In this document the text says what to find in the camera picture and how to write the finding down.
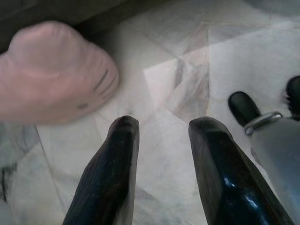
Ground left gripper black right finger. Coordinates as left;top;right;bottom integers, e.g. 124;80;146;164
188;116;295;225

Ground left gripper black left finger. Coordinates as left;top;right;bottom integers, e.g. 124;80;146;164
62;115;141;225

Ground pink plush pillow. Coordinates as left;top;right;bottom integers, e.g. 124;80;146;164
0;20;120;125

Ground robot grey left leg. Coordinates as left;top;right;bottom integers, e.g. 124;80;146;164
243;112;300;212

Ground robot black left foot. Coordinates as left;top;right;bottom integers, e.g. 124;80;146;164
227;91;262;128

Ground robot black foot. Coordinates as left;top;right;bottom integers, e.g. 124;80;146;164
284;75;300;122
227;91;262;128

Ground robot black right foot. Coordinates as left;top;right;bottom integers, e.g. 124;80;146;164
284;75;300;122

